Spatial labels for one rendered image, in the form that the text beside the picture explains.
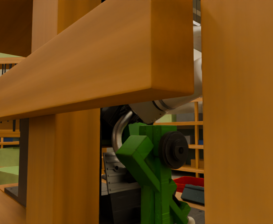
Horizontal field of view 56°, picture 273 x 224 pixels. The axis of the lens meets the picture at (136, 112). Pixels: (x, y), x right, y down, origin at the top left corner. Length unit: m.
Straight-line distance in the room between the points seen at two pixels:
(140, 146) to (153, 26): 0.33
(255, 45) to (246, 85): 0.03
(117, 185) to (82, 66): 0.58
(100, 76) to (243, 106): 0.12
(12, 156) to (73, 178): 3.17
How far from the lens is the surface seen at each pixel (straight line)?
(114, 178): 0.80
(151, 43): 0.19
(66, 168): 0.47
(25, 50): 1.22
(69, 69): 0.30
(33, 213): 0.56
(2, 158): 3.69
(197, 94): 0.62
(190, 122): 6.75
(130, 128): 0.85
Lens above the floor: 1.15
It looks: 5 degrees up
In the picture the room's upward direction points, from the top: straight up
